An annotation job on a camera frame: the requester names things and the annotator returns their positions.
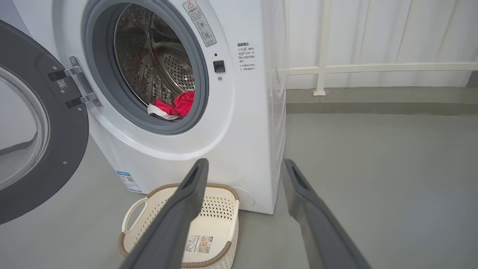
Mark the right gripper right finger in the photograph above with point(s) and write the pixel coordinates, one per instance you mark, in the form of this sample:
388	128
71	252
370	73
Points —
321	231

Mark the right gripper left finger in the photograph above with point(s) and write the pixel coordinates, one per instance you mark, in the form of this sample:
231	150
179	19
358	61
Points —
171	228

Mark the red and white garment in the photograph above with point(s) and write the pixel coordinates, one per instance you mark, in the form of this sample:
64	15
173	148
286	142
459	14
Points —
183	102

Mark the black round washer door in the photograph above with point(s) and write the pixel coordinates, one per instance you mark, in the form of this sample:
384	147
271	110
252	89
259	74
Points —
71	149

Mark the white printed instruction label sticker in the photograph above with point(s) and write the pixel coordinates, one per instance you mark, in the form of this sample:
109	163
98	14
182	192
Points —
199	244

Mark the cream perforated laundry basket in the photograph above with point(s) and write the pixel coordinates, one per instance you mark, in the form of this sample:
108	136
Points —
220	224

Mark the white front-load washing machine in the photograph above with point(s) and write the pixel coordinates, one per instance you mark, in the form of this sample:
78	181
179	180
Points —
246	123

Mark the metal door hinge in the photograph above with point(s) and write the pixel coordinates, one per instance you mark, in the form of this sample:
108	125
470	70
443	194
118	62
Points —
80	84

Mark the blue energy label sticker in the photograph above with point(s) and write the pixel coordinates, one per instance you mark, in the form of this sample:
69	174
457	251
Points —
129	182

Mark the round drain filter cover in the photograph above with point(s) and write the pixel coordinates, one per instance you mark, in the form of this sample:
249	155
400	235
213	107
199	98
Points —
246	198

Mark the white metal railing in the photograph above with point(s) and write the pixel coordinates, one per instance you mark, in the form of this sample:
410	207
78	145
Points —
373	68

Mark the black printed text label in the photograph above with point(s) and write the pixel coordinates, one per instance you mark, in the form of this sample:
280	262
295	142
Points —
246	56

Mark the grey warning sticker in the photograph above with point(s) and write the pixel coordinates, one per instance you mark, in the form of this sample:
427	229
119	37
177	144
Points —
199	22

